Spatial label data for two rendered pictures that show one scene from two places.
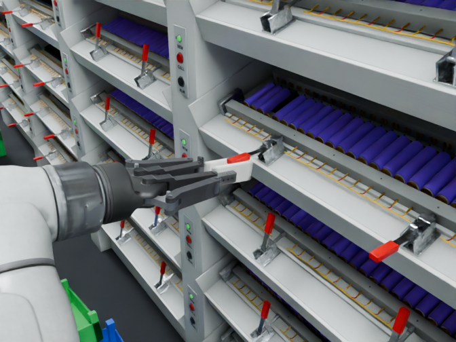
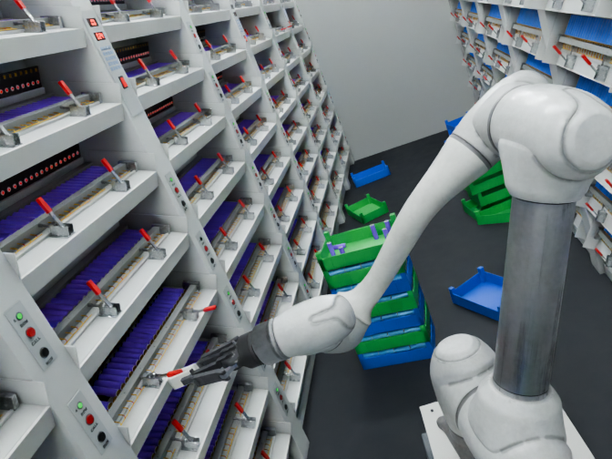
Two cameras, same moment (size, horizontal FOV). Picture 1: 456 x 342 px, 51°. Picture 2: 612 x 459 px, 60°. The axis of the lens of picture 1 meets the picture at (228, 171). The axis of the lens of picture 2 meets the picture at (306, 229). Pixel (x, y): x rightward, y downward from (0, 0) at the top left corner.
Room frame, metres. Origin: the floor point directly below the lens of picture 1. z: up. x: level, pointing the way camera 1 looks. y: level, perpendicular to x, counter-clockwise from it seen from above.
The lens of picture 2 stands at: (0.98, 1.05, 1.33)
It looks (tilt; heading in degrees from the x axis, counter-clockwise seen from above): 20 degrees down; 231
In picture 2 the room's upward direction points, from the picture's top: 23 degrees counter-clockwise
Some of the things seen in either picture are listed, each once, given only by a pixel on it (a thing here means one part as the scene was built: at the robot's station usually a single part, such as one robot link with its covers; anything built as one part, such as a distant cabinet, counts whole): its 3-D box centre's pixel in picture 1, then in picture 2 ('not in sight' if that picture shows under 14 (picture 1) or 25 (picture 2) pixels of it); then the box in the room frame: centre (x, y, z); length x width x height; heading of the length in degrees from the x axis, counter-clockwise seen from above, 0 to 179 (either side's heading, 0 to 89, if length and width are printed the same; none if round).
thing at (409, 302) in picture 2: not in sight; (378, 293); (-0.32, -0.30, 0.28); 0.30 x 0.20 x 0.08; 121
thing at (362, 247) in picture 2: not in sight; (359, 241); (-0.32, -0.30, 0.52); 0.30 x 0.20 x 0.08; 121
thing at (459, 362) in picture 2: not in sight; (469, 382); (0.20, 0.41, 0.47); 0.18 x 0.16 x 0.22; 52
